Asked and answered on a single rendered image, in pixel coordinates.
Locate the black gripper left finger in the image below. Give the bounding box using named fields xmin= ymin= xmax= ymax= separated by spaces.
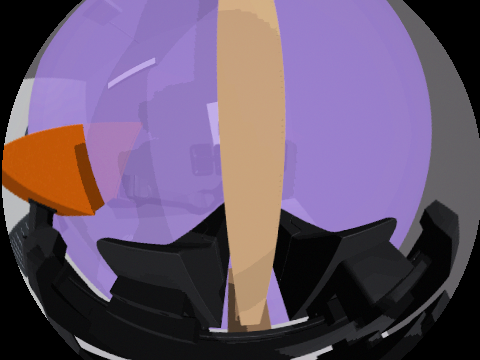
xmin=96 ymin=203 xmax=231 ymax=328

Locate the long wooden rail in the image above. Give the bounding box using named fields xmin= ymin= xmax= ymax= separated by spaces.
xmin=216 ymin=0 xmax=285 ymax=325

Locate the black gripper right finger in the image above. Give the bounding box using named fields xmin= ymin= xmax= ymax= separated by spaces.
xmin=272 ymin=208 xmax=397 ymax=321

